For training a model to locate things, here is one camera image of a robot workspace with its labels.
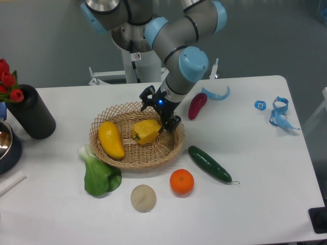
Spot woven wicker basket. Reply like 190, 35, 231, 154
89, 102, 184, 169

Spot dark bowl metal inside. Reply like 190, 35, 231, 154
1, 119, 22, 175

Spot blue ribbon tangle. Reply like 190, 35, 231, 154
269, 96, 300, 130

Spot black device table corner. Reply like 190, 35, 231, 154
308, 207, 327, 234

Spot small blue tape roll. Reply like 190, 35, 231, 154
254, 100, 267, 111

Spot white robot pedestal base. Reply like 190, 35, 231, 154
88, 12, 220, 86

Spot blue curved tape strip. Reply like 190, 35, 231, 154
201, 86, 230, 101

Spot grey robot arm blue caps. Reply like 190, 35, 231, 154
81, 1, 227, 132

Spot purple sweet potato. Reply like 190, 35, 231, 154
188, 92, 208, 120

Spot orange mandarin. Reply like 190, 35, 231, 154
170, 169, 195, 195

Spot yellow mango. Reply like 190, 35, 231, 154
98, 121, 125, 159

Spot yellow bell pepper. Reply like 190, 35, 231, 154
132, 119, 161, 144

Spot red artificial tulips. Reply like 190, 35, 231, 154
1, 58, 24, 103

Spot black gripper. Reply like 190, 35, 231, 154
139, 85, 181, 133

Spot white flat stick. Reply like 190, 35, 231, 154
1, 170, 27, 196

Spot green bok choy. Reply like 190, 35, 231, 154
77, 144, 122, 197

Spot dark green cucumber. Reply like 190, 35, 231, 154
188, 145, 240, 184

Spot black cylindrical vase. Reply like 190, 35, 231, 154
6, 84, 56, 139

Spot beige steamed bun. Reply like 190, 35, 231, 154
130, 184, 156, 213

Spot blue object left edge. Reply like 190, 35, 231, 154
0, 102, 7, 120

